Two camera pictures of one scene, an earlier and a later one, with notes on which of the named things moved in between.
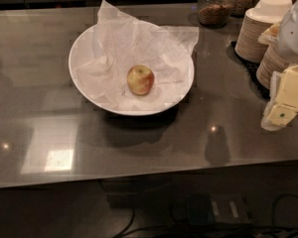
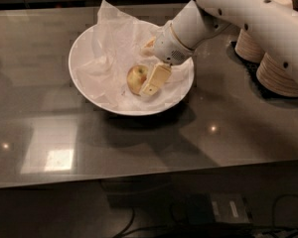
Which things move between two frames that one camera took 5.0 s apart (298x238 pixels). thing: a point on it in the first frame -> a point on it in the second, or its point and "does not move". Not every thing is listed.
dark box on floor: x=219 y=208 does not move
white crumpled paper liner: x=115 y=44 does not move
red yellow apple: x=140 y=79 does not move
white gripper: x=294 y=34 -> x=168 y=49
